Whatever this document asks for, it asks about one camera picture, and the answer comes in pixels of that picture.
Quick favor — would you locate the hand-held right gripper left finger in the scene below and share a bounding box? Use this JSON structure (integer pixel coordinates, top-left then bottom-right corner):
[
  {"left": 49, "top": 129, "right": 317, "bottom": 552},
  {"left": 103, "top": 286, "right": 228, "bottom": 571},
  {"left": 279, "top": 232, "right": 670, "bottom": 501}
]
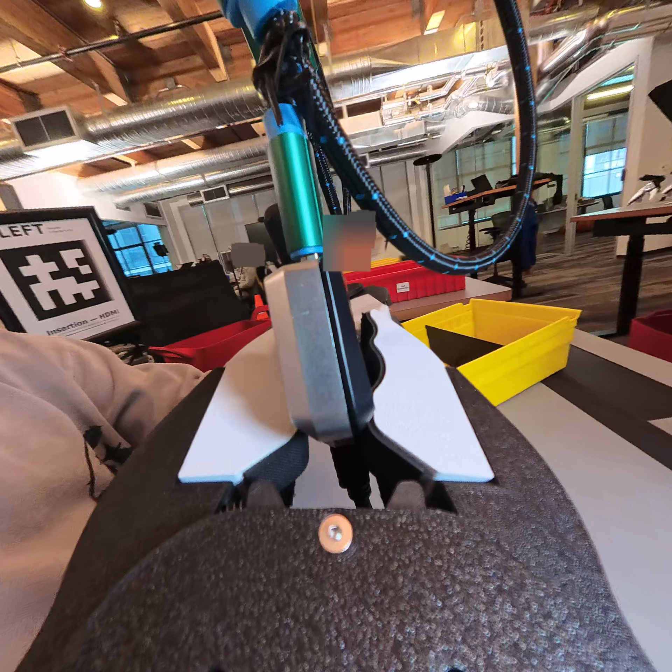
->
[{"left": 177, "top": 327, "right": 310, "bottom": 486}]

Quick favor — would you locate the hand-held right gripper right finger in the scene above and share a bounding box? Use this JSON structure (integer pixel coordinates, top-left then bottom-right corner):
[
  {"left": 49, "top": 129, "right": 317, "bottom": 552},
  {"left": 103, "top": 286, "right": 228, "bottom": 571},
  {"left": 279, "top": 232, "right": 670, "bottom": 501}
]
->
[{"left": 359, "top": 304, "right": 496, "bottom": 483}]

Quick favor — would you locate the black hdmi switch box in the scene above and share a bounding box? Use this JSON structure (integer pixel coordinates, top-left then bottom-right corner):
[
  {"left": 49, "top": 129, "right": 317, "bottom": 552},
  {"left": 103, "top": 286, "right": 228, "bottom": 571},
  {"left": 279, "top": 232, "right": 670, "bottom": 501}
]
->
[{"left": 262, "top": 262, "right": 377, "bottom": 445}]

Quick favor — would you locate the yellow plastic bin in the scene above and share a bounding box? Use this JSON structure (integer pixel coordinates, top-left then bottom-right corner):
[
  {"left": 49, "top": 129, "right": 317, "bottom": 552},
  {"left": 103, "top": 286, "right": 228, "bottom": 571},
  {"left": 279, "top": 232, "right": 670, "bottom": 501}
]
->
[{"left": 401, "top": 298, "right": 582, "bottom": 406}]

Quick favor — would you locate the green plug hdmi cable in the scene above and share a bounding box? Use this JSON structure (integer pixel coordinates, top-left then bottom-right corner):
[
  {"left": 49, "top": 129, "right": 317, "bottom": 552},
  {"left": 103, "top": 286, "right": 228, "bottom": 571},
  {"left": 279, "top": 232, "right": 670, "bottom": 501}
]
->
[{"left": 220, "top": 0, "right": 539, "bottom": 276}]

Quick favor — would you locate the black bin divider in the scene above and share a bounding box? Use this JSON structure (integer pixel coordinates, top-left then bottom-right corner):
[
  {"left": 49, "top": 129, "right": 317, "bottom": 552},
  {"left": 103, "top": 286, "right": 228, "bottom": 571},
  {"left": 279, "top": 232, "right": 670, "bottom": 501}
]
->
[{"left": 425, "top": 325, "right": 505, "bottom": 368}]

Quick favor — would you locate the light wooden table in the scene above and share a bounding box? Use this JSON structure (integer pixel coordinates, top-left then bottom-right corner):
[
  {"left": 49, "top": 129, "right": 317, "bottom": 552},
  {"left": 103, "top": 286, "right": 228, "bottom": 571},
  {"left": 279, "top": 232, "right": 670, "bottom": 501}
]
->
[{"left": 388, "top": 275, "right": 512, "bottom": 322}]

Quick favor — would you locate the person's beige hoodie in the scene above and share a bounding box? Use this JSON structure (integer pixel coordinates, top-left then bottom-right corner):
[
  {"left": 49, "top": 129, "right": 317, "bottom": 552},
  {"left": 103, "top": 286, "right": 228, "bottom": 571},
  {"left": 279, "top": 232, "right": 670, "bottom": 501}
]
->
[{"left": 0, "top": 328, "right": 208, "bottom": 672}]

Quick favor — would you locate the wooden top office desk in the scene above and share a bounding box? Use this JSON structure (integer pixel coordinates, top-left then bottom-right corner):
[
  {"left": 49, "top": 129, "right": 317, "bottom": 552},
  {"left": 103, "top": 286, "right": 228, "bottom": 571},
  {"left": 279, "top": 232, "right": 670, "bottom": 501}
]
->
[
  {"left": 441, "top": 177, "right": 558, "bottom": 295},
  {"left": 569, "top": 202, "right": 672, "bottom": 337}
]

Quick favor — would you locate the blue hanging jacket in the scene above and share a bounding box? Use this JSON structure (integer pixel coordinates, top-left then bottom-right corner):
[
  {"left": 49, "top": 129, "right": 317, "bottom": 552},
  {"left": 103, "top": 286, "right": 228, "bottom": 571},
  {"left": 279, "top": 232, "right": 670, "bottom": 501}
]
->
[{"left": 512, "top": 199, "right": 540, "bottom": 276}]

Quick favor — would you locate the black office chair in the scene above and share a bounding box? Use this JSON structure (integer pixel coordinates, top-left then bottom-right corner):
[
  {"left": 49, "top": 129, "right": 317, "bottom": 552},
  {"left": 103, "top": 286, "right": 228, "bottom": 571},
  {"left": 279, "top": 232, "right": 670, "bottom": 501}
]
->
[{"left": 479, "top": 211, "right": 514, "bottom": 281}]

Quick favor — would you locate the framed black white poster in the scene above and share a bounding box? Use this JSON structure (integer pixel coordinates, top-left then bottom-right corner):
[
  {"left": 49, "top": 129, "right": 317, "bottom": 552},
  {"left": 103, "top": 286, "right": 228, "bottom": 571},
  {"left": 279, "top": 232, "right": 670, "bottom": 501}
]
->
[{"left": 0, "top": 207, "right": 138, "bottom": 341}]

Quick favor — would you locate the black round-top stand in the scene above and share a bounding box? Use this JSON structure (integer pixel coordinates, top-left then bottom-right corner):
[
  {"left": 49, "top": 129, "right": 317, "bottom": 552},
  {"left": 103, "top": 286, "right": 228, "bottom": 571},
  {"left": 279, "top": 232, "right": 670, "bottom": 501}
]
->
[{"left": 414, "top": 154, "right": 445, "bottom": 247}]

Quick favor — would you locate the black wood-rimmed board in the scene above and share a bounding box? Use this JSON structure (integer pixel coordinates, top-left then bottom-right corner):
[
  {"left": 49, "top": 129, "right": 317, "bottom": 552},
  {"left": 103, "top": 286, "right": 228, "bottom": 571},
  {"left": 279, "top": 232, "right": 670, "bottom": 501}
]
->
[{"left": 647, "top": 79, "right": 672, "bottom": 127}]

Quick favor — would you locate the silver ventilation duct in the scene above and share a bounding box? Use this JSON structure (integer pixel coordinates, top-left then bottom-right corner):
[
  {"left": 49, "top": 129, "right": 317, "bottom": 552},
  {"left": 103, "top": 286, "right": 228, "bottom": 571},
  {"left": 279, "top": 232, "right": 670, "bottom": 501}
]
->
[
  {"left": 79, "top": 139, "right": 274, "bottom": 208},
  {"left": 0, "top": 79, "right": 274, "bottom": 182}
]

